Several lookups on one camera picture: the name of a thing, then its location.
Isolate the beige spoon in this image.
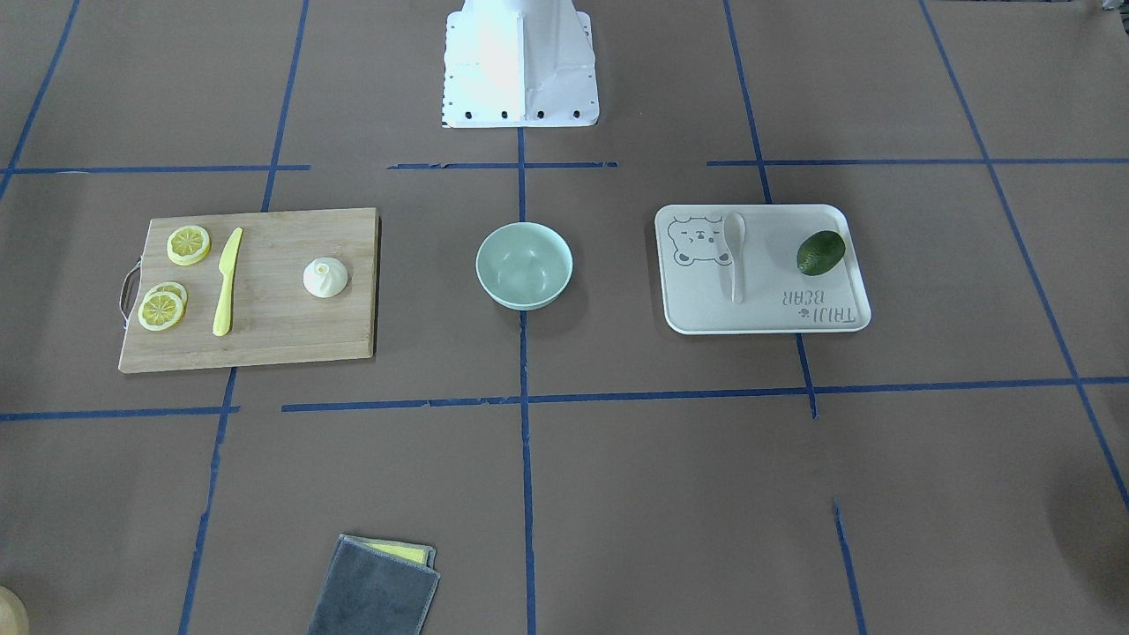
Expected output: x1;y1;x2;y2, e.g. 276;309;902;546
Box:
723;212;745;304

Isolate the light green bowl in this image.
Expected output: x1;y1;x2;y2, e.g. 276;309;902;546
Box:
475;221;575;312

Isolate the white bear tray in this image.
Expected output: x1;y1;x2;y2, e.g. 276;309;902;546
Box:
654;205;872;336

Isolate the yellow sponge cloth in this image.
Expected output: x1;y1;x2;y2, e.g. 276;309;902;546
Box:
370;540;435;568

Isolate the bamboo cutting board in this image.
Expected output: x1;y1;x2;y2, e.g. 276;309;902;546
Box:
119;206;379;374

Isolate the yellow plastic knife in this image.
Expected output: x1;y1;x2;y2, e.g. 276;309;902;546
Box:
211;228;243;337

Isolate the upper lemon slice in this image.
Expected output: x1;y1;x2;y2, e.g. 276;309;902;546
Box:
166;225;213;266

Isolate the lower back lemon slice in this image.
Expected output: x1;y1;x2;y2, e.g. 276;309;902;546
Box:
145;281;189;304

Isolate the wooden mug tree stand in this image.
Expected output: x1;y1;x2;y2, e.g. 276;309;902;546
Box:
0;586;29;635

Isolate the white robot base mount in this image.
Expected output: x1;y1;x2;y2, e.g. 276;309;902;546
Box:
441;1;601;129

